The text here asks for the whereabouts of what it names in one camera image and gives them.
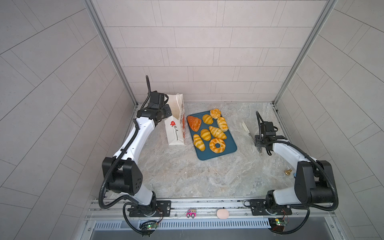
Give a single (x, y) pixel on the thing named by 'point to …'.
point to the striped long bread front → (198, 142)
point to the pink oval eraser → (222, 213)
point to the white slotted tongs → (260, 153)
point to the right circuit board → (277, 224)
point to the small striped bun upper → (207, 119)
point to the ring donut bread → (212, 145)
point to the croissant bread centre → (217, 133)
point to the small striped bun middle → (205, 134)
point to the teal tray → (230, 146)
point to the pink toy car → (191, 213)
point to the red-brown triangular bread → (194, 123)
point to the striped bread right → (222, 124)
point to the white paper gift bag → (175, 125)
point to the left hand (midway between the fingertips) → (169, 107)
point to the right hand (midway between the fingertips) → (261, 139)
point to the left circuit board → (152, 226)
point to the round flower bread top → (215, 113)
